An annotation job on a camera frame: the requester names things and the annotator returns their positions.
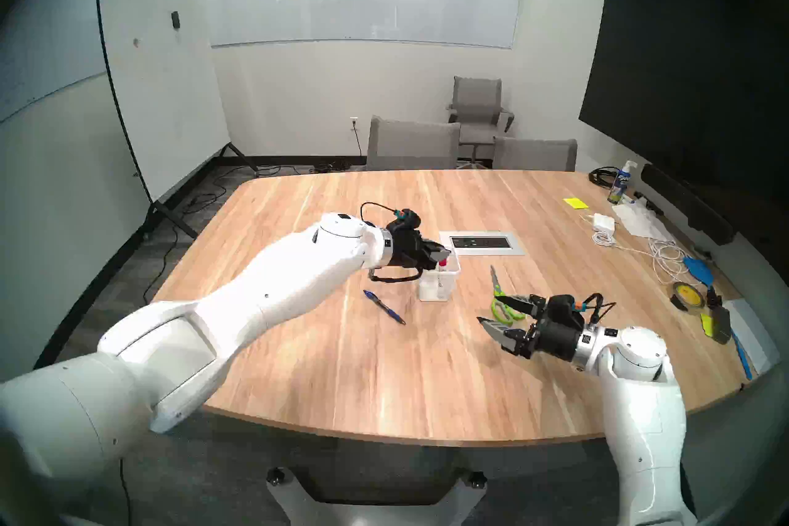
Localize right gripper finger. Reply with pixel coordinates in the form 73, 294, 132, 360
476, 318, 531, 358
494, 295, 547, 320

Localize white mesh pen holder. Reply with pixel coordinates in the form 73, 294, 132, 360
417, 257, 462, 302

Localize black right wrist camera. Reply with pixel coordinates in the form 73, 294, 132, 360
547, 294, 585, 322

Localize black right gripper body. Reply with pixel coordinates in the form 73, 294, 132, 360
528, 315, 584, 361

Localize silver table power outlet panel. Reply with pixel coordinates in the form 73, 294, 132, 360
439, 231, 526, 257

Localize wall whiteboard with writing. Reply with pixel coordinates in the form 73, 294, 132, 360
0, 0, 179, 125

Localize large black wall screen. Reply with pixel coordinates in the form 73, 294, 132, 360
578, 0, 789, 205

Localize grey yellow eraser block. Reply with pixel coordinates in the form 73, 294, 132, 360
700, 304, 733, 344

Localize blue pen beside paper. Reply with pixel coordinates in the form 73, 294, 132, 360
730, 329, 754, 381

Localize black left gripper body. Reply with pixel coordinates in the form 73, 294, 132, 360
385, 230, 430, 268

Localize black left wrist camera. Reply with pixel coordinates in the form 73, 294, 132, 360
388, 209, 425, 233

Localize black yellow tape roll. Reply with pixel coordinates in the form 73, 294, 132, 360
671, 281, 708, 313

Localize grey mesh table chair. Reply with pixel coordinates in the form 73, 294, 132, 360
492, 137, 578, 172
366, 116, 462, 172

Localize Expo cleaner spray bottle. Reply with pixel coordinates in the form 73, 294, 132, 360
607, 160, 639, 205

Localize blue flat object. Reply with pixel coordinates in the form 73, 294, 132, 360
682, 257, 717, 286

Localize green handled scissors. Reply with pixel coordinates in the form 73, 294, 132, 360
490, 265, 526, 323

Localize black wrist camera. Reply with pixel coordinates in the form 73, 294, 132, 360
547, 294, 585, 322
388, 209, 425, 233

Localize mobile whiteboard on stand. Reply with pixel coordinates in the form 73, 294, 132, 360
96, 0, 260, 242

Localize blue ballpoint pen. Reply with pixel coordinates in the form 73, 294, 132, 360
363, 289, 406, 326

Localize black video sound bar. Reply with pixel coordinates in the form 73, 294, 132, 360
640, 163, 737, 246

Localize white charger cable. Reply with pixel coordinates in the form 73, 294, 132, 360
592, 229, 697, 288

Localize grey office chair with armrests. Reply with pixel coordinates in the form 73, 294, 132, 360
445, 76, 515, 169

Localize black right camera cable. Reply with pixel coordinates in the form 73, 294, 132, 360
579, 292, 617, 325

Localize white crumpled tissue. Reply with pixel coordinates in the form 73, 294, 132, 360
611, 201, 676, 242

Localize white paper sheet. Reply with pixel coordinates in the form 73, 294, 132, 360
721, 298, 782, 374

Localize black left gripper cable loop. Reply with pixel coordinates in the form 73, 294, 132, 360
368, 266, 425, 284

